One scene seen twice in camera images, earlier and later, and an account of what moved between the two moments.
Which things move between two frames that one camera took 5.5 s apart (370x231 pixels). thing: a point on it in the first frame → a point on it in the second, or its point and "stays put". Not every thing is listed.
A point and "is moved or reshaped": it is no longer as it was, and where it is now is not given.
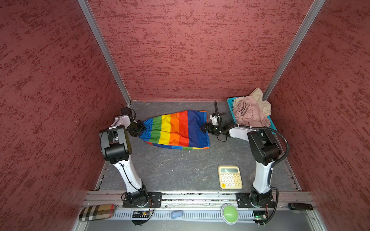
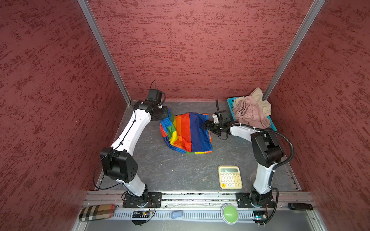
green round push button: x=229 y=213 stays put
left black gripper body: x=135 y=128 → x=162 y=113
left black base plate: x=154 y=200 stays put
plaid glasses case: x=97 y=211 stays put
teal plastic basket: x=231 y=100 stays put
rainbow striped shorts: x=183 y=130 is moved or reshaped
